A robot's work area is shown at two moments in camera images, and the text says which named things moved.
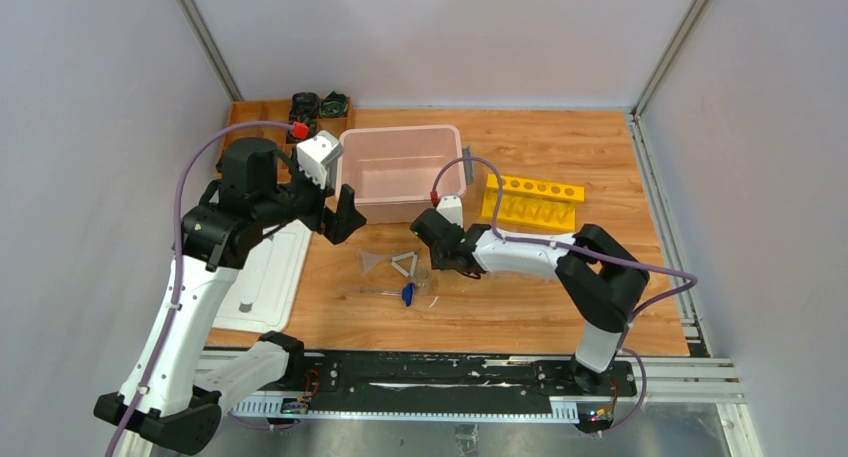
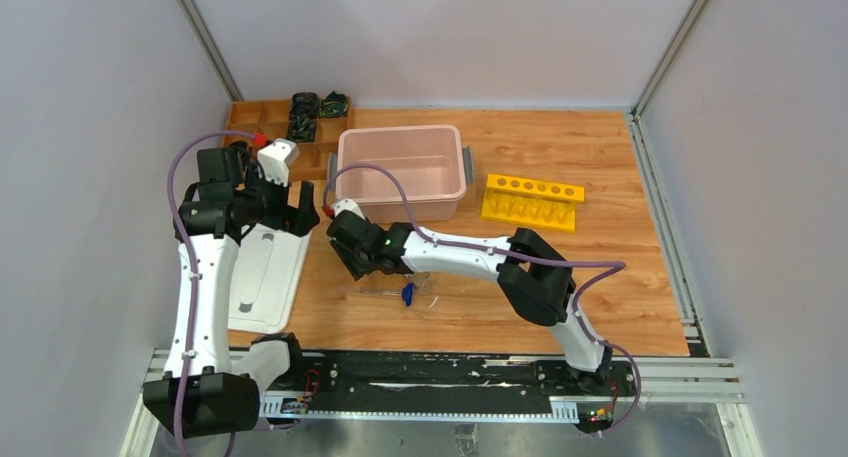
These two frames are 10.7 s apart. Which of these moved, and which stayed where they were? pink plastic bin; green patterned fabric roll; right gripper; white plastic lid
Moved: right gripper
Stayed: white plastic lid; pink plastic bin; green patterned fabric roll
